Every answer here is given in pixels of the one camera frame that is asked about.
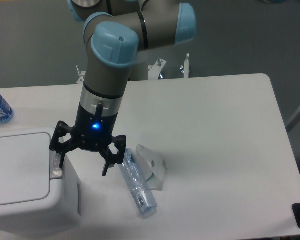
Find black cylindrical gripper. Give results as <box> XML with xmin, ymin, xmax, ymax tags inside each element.
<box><xmin>48</xmin><ymin>103</ymin><xmax>128</xmax><ymax>177</ymax></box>

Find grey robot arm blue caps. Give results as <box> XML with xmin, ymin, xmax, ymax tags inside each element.
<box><xmin>49</xmin><ymin>0</ymin><xmax>197</xmax><ymax>173</ymax></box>

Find empty clear plastic bottle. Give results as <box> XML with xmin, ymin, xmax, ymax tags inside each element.
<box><xmin>119</xmin><ymin>148</ymin><xmax>158</xmax><ymax>218</ymax></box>

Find white push-lid trash can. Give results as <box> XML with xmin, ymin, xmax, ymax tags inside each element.
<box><xmin>0</xmin><ymin>127</ymin><xmax>82</xmax><ymax>239</ymax></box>

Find white metal base frame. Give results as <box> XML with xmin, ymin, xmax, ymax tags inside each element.
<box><xmin>75</xmin><ymin>53</ymin><xmax>192</xmax><ymax>85</ymax></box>

